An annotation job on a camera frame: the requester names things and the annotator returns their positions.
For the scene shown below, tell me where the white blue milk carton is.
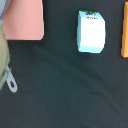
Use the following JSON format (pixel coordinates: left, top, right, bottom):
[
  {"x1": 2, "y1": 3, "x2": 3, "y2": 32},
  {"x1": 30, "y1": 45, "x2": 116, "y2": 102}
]
[{"x1": 77, "y1": 11, "x2": 106, "y2": 53}]

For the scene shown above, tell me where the golden bread loaf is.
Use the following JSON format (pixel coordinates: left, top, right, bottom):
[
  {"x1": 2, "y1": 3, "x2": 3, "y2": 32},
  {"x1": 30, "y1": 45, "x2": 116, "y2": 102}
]
[{"x1": 121, "y1": 1, "x2": 128, "y2": 58}]

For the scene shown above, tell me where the beige woven placemat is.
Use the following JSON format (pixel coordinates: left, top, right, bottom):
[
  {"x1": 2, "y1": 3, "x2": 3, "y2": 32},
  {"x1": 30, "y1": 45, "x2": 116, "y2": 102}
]
[{"x1": 0, "y1": 20, "x2": 10, "y2": 90}]

